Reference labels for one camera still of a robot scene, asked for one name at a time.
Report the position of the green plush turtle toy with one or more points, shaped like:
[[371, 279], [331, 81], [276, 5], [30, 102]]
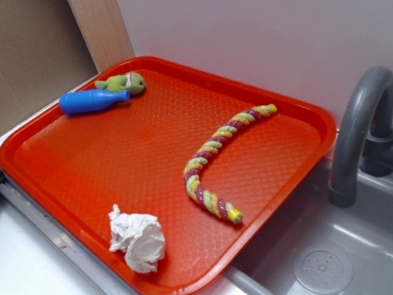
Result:
[[132, 82]]

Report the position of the crumpled white paper tissue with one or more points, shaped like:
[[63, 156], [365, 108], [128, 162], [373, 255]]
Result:
[[139, 237]]

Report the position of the blue plastic toy bottle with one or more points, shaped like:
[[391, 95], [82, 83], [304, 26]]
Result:
[[91, 100]]

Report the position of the red plastic tray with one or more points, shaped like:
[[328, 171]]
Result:
[[133, 155]]

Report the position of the wooden board panel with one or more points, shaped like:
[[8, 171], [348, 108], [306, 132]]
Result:
[[104, 31]]

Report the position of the gray toy sink basin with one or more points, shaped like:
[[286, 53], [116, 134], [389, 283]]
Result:
[[310, 246]]

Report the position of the gray toy faucet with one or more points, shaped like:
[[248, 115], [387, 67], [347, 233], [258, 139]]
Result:
[[364, 141]]

